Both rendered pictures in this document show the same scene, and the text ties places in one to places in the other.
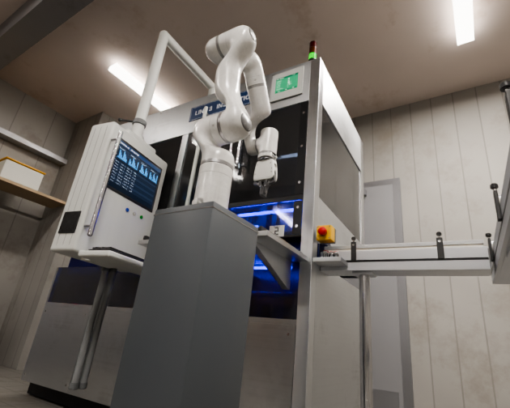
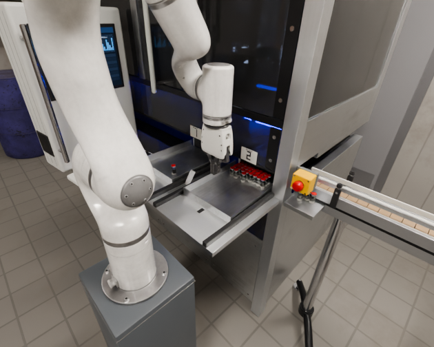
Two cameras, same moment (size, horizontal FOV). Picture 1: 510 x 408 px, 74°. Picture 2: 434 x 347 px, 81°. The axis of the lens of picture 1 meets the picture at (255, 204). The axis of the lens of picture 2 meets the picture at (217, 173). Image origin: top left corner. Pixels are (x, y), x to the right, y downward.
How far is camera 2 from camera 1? 1.23 m
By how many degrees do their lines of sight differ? 55
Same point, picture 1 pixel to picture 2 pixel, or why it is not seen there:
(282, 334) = (251, 244)
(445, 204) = not seen: outside the picture
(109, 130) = (9, 23)
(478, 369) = not seen: outside the picture
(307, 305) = (273, 237)
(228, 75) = (65, 89)
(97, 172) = (34, 91)
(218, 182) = (127, 267)
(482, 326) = not seen: outside the picture
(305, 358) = (267, 267)
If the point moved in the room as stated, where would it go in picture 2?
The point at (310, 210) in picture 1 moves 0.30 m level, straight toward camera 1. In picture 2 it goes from (288, 149) to (274, 194)
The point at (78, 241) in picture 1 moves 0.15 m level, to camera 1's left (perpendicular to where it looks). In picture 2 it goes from (63, 164) to (37, 161)
